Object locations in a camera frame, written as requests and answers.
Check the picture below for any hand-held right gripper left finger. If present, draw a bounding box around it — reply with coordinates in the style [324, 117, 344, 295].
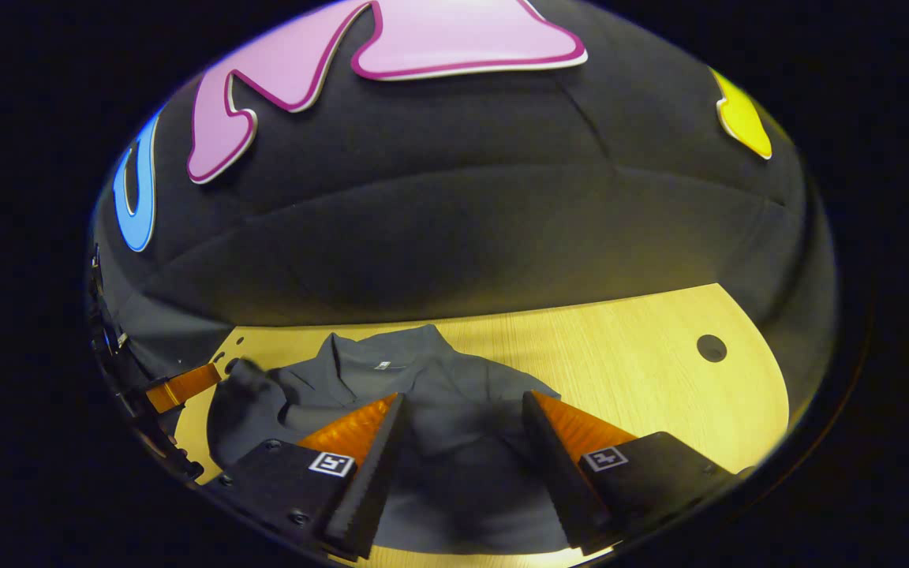
[202, 393, 408, 561]

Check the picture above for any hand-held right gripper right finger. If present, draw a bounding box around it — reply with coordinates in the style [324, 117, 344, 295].
[522, 390, 739, 553]

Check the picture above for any grey long-sleeved shirt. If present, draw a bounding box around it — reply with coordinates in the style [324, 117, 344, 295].
[206, 323, 574, 555]

